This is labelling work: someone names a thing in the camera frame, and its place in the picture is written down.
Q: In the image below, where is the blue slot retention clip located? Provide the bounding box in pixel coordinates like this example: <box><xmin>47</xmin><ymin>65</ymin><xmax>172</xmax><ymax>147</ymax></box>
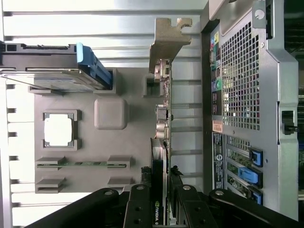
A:
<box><xmin>247</xmin><ymin>190</ymin><xmax>264</xmax><ymax>206</ymax></box>
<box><xmin>237</xmin><ymin>166</ymin><xmax>264</xmax><ymax>190</ymax></box>
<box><xmin>248</xmin><ymin>146</ymin><xmax>264</xmax><ymax>167</ymax></box>

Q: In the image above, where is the green RAM stick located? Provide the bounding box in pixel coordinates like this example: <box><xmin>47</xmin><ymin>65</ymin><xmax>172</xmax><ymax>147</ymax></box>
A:
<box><xmin>37</xmin><ymin>161</ymin><xmax>126</xmax><ymax>168</ymax></box>

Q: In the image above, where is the grey parts rack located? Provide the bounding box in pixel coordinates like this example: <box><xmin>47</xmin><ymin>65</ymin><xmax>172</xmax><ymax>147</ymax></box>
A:
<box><xmin>28</xmin><ymin>68</ymin><xmax>167</xmax><ymax>195</ymax></box>

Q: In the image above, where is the silver CPU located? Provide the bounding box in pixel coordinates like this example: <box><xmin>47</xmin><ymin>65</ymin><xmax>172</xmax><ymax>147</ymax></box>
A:
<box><xmin>44</xmin><ymin>114</ymin><xmax>73</xmax><ymax>146</ymax></box>

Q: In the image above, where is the open black PC case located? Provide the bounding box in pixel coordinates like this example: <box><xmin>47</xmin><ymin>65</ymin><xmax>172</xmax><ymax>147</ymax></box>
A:
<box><xmin>200</xmin><ymin>0</ymin><xmax>304</xmax><ymax>228</ymax></box>

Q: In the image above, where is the hard disk blue caddy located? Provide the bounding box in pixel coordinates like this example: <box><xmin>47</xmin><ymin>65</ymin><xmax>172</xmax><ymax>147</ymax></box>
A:
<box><xmin>0</xmin><ymin>40</ymin><xmax>112</xmax><ymax>92</ymax></box>

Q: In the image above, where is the black chassis latch switch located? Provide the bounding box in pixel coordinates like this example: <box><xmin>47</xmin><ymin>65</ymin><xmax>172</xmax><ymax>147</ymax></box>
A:
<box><xmin>281</xmin><ymin>110</ymin><xmax>300</xmax><ymax>136</ymax></box>

